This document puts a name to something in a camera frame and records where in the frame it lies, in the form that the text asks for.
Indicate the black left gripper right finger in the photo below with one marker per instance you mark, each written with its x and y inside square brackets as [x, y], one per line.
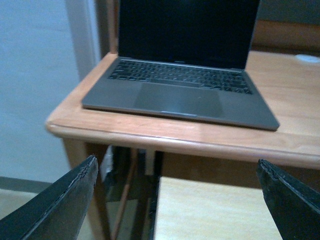
[294, 206]

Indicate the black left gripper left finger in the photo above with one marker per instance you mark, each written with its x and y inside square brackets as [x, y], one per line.
[58, 212]

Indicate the wooden pull-out keyboard tray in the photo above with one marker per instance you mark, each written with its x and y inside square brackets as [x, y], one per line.
[202, 198]

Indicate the grey open laptop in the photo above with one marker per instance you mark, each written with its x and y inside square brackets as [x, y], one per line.
[184, 59]

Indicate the wooden desk frame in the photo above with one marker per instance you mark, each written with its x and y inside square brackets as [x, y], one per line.
[290, 87]

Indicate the white round cable grommet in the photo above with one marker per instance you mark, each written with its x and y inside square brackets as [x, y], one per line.
[307, 58]

